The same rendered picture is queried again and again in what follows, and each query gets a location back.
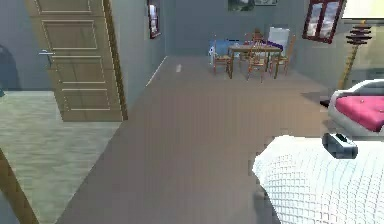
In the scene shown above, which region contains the wooden dining chair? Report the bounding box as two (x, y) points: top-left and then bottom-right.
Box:
(238, 28), (265, 68)
(211, 34), (232, 76)
(269, 34), (297, 76)
(246, 36), (268, 83)

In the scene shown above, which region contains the blue and white box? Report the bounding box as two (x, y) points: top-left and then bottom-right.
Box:
(208, 38), (240, 65)

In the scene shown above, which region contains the wooden dining table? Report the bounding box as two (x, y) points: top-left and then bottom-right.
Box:
(227, 43), (284, 80)

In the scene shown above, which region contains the dark red framed picture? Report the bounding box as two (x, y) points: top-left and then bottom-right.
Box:
(146, 0), (162, 40)

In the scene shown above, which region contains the white board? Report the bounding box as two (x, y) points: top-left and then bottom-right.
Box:
(267, 26), (291, 52)

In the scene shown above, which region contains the light wooden room door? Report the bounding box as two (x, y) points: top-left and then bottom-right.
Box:
(24, 0), (129, 123)

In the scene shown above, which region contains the dark red framed window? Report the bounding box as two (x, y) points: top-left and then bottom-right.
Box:
(301, 0), (346, 45)

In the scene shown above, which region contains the white armchair with pink cushion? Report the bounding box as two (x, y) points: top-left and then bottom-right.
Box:
(327, 78), (384, 138)

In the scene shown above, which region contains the floor lamp with cream shade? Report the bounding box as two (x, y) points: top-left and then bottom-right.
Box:
(337, 0), (384, 90)

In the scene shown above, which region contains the green landscape wall picture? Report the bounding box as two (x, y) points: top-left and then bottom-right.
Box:
(227, 0), (256, 13)

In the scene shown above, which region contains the silver door handle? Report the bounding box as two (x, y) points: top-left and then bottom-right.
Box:
(38, 49), (56, 67)

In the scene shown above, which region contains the brown wooden door frame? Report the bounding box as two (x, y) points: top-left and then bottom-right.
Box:
(0, 147), (40, 224)

